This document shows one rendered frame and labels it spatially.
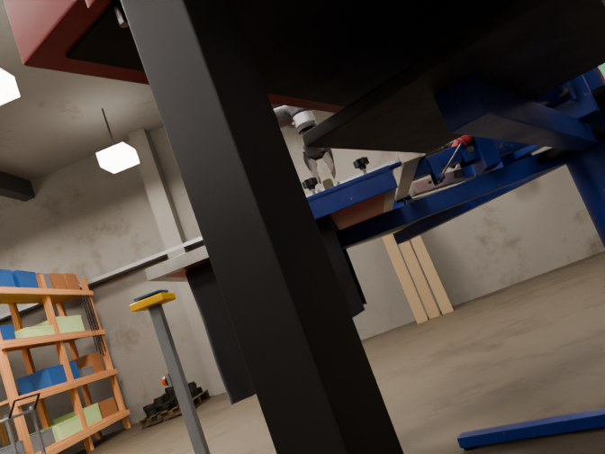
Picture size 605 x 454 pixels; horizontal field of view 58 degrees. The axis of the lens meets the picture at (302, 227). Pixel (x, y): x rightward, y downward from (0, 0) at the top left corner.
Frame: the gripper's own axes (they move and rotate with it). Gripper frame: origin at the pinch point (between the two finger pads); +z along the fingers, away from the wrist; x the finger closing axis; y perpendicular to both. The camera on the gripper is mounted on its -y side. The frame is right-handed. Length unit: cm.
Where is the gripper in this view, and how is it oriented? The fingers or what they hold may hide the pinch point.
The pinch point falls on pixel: (326, 177)
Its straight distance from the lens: 188.6
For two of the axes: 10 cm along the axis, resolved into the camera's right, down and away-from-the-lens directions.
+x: -9.3, 3.6, 0.9
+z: 3.5, 9.3, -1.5
